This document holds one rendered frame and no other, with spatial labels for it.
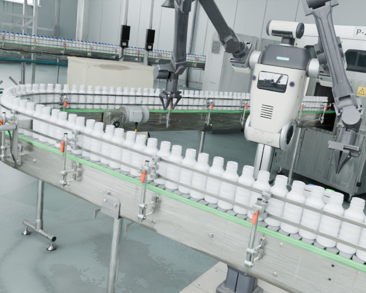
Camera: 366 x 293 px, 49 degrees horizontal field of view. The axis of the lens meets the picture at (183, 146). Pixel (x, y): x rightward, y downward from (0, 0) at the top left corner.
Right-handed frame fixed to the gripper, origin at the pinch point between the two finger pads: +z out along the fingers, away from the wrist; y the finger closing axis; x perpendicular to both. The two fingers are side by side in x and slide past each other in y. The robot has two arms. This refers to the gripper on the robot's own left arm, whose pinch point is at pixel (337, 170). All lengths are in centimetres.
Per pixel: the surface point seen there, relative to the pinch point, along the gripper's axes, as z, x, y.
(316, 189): 9.6, -17.9, -0.8
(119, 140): 12, -18, -82
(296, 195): 13.0, -17.7, -6.3
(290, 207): 17.3, -17.0, -7.1
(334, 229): 19.4, -15.3, 6.8
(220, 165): 10.8, -16.7, -34.9
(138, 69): -108, 280, -348
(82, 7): -353, 590, -897
